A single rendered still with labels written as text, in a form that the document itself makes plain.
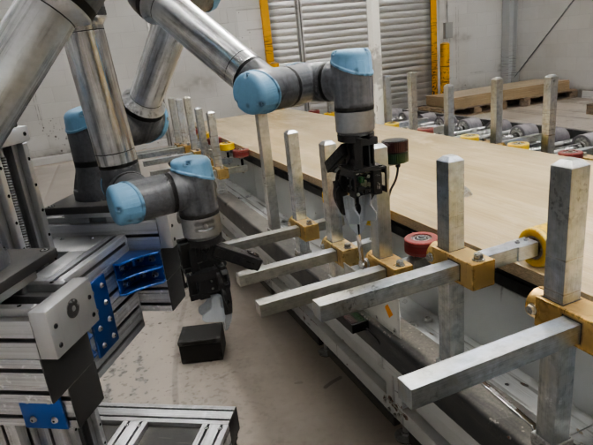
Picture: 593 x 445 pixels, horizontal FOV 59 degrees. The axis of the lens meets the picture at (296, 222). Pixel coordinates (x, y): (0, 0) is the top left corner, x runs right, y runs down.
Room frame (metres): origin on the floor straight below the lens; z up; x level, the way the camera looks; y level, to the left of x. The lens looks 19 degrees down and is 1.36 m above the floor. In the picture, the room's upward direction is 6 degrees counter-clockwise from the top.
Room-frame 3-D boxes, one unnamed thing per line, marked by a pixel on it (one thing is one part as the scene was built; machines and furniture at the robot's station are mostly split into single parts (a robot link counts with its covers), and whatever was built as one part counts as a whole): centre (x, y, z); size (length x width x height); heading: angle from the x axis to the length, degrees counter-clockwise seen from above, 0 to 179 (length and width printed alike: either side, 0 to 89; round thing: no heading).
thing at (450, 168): (0.92, -0.29, 0.91); 0.04 x 0.04 x 0.48; 21
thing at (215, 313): (0.95, 0.18, 0.86); 0.06 x 0.03 x 0.09; 111
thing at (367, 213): (1.01, -0.15, 1.02); 0.06 x 0.03 x 0.09; 20
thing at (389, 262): (1.13, -0.21, 0.85); 0.14 x 0.06 x 0.05; 21
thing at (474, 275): (0.90, -0.29, 0.95); 0.14 x 0.06 x 0.05; 21
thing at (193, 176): (0.96, 0.19, 1.13); 0.09 x 0.08 x 0.11; 120
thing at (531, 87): (9.13, -3.68, 0.23); 2.41 x 0.77 x 0.17; 110
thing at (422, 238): (1.14, -0.29, 0.85); 0.08 x 0.08 x 0.11
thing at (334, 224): (1.38, -0.10, 0.87); 0.04 x 0.04 x 0.48; 21
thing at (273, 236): (1.55, 0.05, 0.80); 0.44 x 0.03 x 0.04; 111
